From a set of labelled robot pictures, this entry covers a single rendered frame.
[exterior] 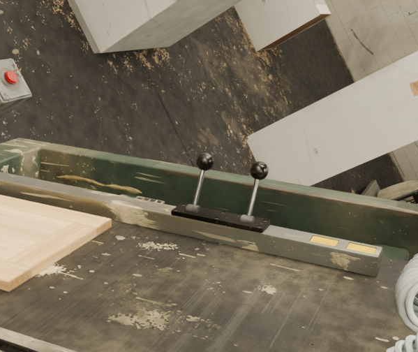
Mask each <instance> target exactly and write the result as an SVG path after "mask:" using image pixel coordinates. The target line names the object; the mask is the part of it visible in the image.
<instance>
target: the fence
mask: <svg viewBox="0 0 418 352"><path fill-rule="evenodd" d="M0 195H2V196H8V197H12V198H18V199H22V200H28V201H31V202H35V203H41V204H44V205H51V206H54V207H60V208H64V209H67V210H73V211H77V212H83V213H87V214H92V215H96V216H100V217H106V218H109V219H111V220H114V221H120V222H124V223H129V224H133V225H137V226H143V227H146V228H153V229H156V230H162V231H165V232H169V233H175V234H179V235H185V236H189V237H194V238H197V239H201V240H207V241H211V242H217V243H221V244H226V245H230V246H234V247H240V248H243V249H249V250H253V251H259V252H262V253H266V254H272V255H275V256H282V257H285V258H291V259H295V260H298V261H304V262H308V263H314V264H318V265H323V266H327V267H333V268H336V269H340V270H346V271H350V272H356V273H359V274H365V275H369V276H372V277H376V274H377V273H378V270H379V267H380V261H381V255H382V247H378V246H374V245H370V244H364V243H360V242H353V241H349V240H342V239H338V238H335V237H328V236H324V235H318V234H314V233H307V232H303V231H299V230H292V229H289V228H282V227H278V226H272V225H269V227H268V228H267V229H266V230H265V231H264V232H263V233H257V232H253V231H249V230H243V229H240V228H233V227H229V226H223V225H219V224H215V223H209V222H205V221H199V220H195V219H189V218H185V217H178V216H175V215H171V210H173V209H174V208H175V207H176V206H171V205H165V204H161V203H155V202H151V201H147V200H140V199H137V198H130V197H125V196H119V195H115V194H111V193H105V192H101V191H94V190H91V189H84V188H80V187H76V186H69V185H65V184H59V183H55V182H49V181H45V180H41V179H34V178H30V177H23V176H19V175H13V174H9V173H3V172H0ZM313 236H316V237H323V238H327V239H330V240H337V241H338V244H337V245H336V246H331V245H327V244H320V243H317V242H310V240H311V238H312V237H313ZM349 243H352V244H358V245H362V246H366V247H373V248H376V250H375V253H374V254H369V253H365V252H361V251H355V250H351V249H347V247H348V245H349Z"/></svg>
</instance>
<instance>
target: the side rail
mask: <svg viewBox="0 0 418 352"><path fill-rule="evenodd" d="M39 150H40V163H41V165H40V175H41V180H45V181H49V182H55V183H59V184H65V185H69V186H76V187H80V188H84V189H91V190H94V191H101V192H105V193H111V194H115V195H119V196H120V195H121V194H126V195H130V196H141V197H145V198H151V199H156V200H162V201H165V205H171V206H178V205H180V204H181V203H183V204H187V205H188V204H193V199H194V195H195V190H196V187H197V181H198V178H199V175H200V169H199V168H196V167H192V166H185V165H180V164H175V163H168V162H163V161H155V160H151V159H143V158H138V157H134V156H126V155H121V154H113V153H109V152H101V151H96V150H92V149H84V148H79V147H71V146H67V145H59V144H54V143H52V144H49V145H46V146H44V147H41V148H40V149H39ZM254 180H255V179H254V178H253V177H251V176H246V175H238V174H234V173H226V172H221V171H217V170H207V171H205V173H204V179H203V182H202V187H201V190H200V195H199V198H198V202H197V205H199V206H200V207H205V208H209V209H213V210H220V211H224V212H230V213H234V214H241V215H243V214H245V215H247V211H248V206H249V202H250V199H251V193H252V190H253V184H254ZM251 216H254V217H255V218H259V219H266V220H270V225H272V226H278V227H282V228H289V229H292V230H299V231H303V232H307V233H314V234H318V235H324V236H328V237H335V238H338V239H342V240H349V241H353V242H360V243H364V244H370V245H374V244H383V245H387V246H391V247H398V248H402V249H406V250H408V251H409V259H413V257H414V255H415V254H418V204H414V203H406V202H401V201H397V200H389V199H384V198H376V197H372V196H364V195H359V194H355V193H347V192H342V191H335V190H330V189H322V188H317V187H313V186H305V185H300V184H293V183H288V182H280V181H276V180H271V179H261V180H260V181H259V184H258V188H257V193H256V197H255V203H254V206H253V212H252V215H251Z"/></svg>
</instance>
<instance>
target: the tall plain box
mask: <svg viewBox="0 0 418 352"><path fill-rule="evenodd" d="M240 1H241V0H68V2H69V4H70V7H71V8H72V10H73V12H74V14H75V16H76V18H77V21H78V22H79V24H80V26H81V28H82V30H83V32H84V35H85V36H86V38H87V40H88V42H89V44H90V46H91V49H92V50H93V52H94V54H96V53H104V52H118V51H127V50H141V49H149V48H157V47H169V46H171V45H173V44H174V43H176V42H177V41H179V40H181V39H182V38H183V37H185V36H187V35H189V34H190V33H191V32H193V31H195V30H196V29H198V28H199V27H201V26H202V25H203V24H206V23H207V22H208V21H210V20H212V19H213V18H215V17H216V16H218V15H220V14H221V13H223V12H224V11H226V10H227V9H228V8H230V7H232V6H233V5H235V4H236V3H238V2H240Z"/></svg>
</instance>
